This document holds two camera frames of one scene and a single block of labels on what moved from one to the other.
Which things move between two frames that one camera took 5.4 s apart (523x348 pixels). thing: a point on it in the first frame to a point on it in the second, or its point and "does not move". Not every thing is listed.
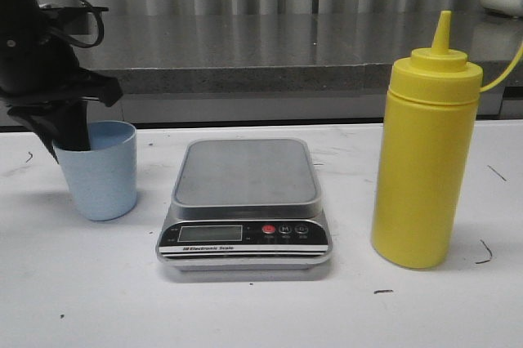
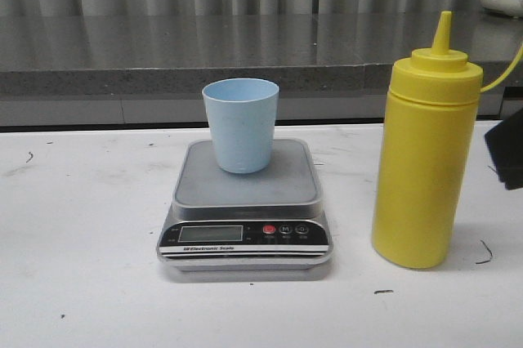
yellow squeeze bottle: x=426 y=155 does not move
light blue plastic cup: x=102 y=180 to x=242 y=112
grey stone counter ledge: x=287 y=53 does not move
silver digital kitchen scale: x=245 y=205 does not move
